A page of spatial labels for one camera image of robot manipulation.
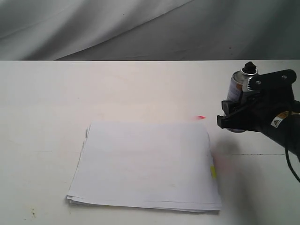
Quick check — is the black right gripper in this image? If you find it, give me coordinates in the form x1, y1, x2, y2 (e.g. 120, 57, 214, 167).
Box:
217, 94, 300, 150

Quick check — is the white labelled spray paint can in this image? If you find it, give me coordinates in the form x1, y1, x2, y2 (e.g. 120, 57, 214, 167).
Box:
226, 61, 259, 133

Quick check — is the white paper sheet stack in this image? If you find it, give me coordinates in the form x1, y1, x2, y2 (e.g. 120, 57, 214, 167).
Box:
67, 121, 222, 212

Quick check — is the grey fabric backdrop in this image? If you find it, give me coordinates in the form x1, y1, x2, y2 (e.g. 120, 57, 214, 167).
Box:
0, 0, 300, 60

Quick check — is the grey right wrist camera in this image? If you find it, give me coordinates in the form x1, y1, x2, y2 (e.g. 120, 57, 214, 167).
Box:
242, 69, 297, 92

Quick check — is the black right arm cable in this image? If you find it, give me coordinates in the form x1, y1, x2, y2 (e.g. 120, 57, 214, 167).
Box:
284, 110, 300, 183

